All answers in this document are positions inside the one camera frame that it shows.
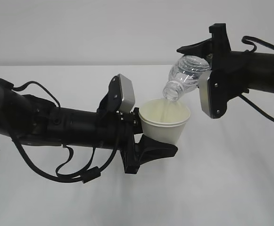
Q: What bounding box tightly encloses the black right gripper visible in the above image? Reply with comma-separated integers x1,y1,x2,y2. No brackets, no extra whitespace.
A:
176,23,250,104

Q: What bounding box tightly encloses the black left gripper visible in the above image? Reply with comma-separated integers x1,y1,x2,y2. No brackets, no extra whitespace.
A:
118,107,178,174

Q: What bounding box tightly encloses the clear bottle green label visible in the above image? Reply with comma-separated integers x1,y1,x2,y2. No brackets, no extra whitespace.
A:
163,56,210,102

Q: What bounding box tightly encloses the white paper cup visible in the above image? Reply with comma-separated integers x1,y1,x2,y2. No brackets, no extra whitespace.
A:
139,98,191,145

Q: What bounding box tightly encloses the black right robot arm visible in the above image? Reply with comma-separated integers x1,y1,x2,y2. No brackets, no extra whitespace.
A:
177,23,274,105

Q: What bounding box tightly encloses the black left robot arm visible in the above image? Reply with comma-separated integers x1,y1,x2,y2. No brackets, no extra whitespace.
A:
0,74,177,183

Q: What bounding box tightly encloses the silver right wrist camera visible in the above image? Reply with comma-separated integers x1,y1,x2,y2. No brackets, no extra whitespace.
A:
198,70,228,120

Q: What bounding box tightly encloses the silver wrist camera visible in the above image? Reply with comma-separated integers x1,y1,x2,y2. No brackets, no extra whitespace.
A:
107,74,135,113
198,70,228,120

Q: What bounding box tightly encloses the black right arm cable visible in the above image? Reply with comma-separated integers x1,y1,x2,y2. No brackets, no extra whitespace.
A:
240,35,274,128

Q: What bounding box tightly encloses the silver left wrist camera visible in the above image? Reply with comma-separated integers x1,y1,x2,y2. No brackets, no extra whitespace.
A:
107,74,135,113

